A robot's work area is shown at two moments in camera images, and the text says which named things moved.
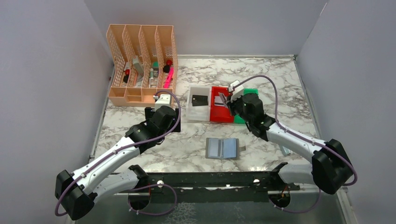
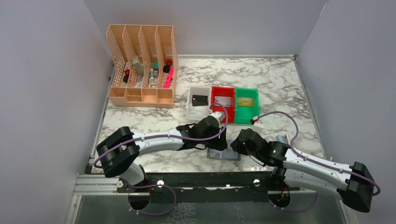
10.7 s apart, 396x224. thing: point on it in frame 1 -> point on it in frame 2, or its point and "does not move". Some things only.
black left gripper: (148, 112) -> (218, 143)
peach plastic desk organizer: (144, 63) does not move
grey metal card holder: (222, 148) does not move
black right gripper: (230, 105) -> (236, 145)
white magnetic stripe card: (218, 101) does not move
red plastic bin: (218, 114) does not move
